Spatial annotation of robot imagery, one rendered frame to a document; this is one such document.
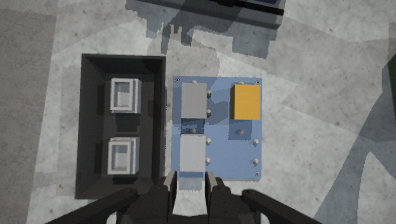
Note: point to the yellow rectangular block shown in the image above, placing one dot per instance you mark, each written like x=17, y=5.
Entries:
x=245, y=102

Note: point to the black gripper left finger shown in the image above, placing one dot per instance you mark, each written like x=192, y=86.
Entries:
x=150, y=207

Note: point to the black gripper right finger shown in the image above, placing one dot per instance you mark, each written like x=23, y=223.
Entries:
x=247, y=209

